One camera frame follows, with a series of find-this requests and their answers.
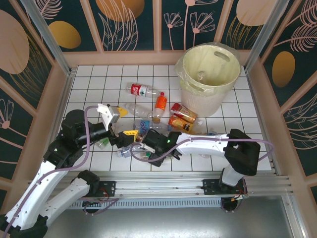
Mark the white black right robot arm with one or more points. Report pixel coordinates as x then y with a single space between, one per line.
205 146

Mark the orange juice bottle black label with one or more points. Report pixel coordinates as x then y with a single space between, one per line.
179 124

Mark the red label water bottle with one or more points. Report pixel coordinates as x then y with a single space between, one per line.
137 89

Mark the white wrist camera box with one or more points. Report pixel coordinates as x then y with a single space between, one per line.
148 148
106 114

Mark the clear bottle blue lettered label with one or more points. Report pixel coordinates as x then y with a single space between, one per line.
144 125

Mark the aluminium side rail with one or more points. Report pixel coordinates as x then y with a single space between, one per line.
255 99
63 99

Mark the aluminium frame post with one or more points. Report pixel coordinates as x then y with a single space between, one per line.
47 37
267 32

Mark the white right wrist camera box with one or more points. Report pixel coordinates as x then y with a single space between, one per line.
148 148

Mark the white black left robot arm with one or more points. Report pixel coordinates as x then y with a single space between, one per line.
69 193

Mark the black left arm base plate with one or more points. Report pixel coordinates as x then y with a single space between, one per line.
109 188

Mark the bright green label bottle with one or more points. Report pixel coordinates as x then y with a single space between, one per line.
104 142

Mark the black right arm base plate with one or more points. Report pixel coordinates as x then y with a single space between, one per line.
210 186

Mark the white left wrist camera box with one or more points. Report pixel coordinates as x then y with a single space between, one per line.
106 114

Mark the cream plastic waste bin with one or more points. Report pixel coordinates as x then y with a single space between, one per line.
203 104

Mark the orange label brown cap bottle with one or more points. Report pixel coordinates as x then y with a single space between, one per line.
161 102

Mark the clear unlabelled bottle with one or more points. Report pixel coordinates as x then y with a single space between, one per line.
140 111

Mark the grey metal sheet panel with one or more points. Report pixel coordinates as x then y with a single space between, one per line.
158 223

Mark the aluminium mounting rail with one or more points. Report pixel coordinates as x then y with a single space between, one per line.
153 186

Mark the red yellow label tea bottle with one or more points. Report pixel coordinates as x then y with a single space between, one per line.
184 112

